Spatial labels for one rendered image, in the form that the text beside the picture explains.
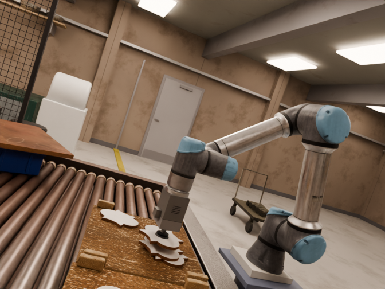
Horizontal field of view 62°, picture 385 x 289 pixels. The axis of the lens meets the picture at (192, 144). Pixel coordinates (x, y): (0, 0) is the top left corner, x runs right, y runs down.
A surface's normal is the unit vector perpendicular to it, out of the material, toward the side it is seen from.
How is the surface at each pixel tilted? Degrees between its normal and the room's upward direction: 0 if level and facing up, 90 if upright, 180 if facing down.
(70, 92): 80
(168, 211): 90
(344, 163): 90
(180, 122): 90
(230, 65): 90
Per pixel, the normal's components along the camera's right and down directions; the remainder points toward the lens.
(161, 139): 0.28, 0.17
